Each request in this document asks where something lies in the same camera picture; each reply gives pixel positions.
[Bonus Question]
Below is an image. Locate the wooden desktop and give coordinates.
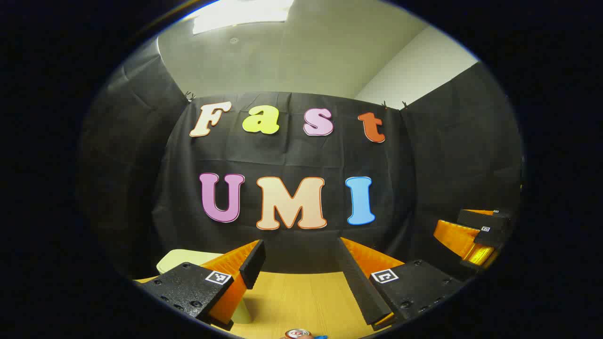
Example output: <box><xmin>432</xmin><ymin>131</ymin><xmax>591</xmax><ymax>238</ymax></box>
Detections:
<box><xmin>133</xmin><ymin>271</ymin><xmax>377</xmax><ymax>339</ymax></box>

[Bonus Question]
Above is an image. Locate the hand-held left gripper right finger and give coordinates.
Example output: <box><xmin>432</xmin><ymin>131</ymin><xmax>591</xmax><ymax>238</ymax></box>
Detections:
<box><xmin>338</xmin><ymin>237</ymin><xmax>464</xmax><ymax>331</ymax></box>

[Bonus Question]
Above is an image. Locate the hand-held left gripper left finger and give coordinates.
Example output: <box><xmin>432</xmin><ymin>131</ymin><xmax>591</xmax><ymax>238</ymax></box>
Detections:
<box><xmin>137</xmin><ymin>239</ymin><xmax>267</xmax><ymax>331</ymax></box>

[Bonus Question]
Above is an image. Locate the rectangular ceiling light panel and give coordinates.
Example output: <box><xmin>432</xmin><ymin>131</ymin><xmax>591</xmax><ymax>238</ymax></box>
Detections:
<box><xmin>191</xmin><ymin>0</ymin><xmax>295</xmax><ymax>35</ymax></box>

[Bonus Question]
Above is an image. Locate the black backdrop cloth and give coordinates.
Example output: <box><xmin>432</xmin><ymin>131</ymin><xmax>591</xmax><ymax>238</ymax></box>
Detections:
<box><xmin>78</xmin><ymin>38</ymin><xmax>523</xmax><ymax>278</ymax></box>

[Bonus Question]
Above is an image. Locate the green desktop garbage bin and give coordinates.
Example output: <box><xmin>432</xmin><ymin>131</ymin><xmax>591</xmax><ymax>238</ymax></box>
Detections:
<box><xmin>156</xmin><ymin>250</ymin><xmax>253</xmax><ymax>324</ymax></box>

